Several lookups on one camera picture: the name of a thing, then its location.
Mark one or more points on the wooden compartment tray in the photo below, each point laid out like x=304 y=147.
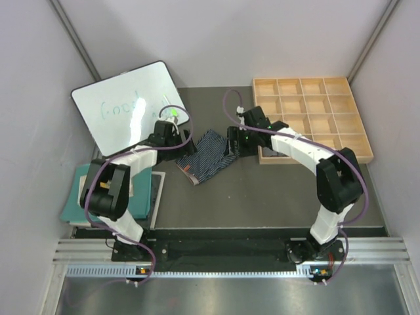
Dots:
x=322 y=109

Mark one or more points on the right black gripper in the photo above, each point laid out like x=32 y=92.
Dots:
x=235 y=134

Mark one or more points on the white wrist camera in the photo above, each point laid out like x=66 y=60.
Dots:
x=173 y=120
x=240 y=115

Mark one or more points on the dark blue striped underwear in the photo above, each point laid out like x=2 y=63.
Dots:
x=211 y=157

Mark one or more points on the white whiteboard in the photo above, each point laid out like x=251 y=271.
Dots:
x=121 y=111

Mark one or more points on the green marker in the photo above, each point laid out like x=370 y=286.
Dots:
x=170 y=111

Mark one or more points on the yellow picture book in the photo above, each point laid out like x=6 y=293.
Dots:
x=82 y=180

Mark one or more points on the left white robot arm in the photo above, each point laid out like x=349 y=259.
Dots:
x=105 y=193

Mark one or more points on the teal folder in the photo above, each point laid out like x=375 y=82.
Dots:
x=139 y=197

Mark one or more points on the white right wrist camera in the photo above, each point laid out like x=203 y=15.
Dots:
x=240 y=115

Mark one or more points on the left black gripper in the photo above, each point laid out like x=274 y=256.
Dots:
x=186 y=150

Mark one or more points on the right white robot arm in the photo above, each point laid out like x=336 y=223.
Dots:
x=339 y=182

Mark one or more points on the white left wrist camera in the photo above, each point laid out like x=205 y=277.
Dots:
x=173 y=120

